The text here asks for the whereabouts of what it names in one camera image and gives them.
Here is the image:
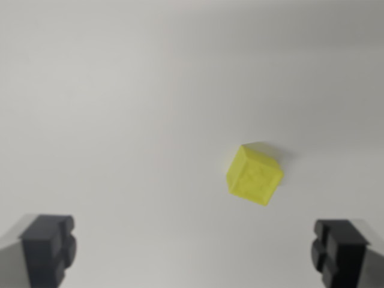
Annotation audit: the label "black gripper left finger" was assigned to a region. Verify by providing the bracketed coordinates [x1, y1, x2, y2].
[0, 213, 77, 288]

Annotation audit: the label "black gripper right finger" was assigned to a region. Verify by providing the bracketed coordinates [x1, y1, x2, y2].
[310, 218, 384, 288]

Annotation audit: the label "yellow cube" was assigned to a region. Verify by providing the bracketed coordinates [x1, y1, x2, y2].
[226, 142, 284, 208]

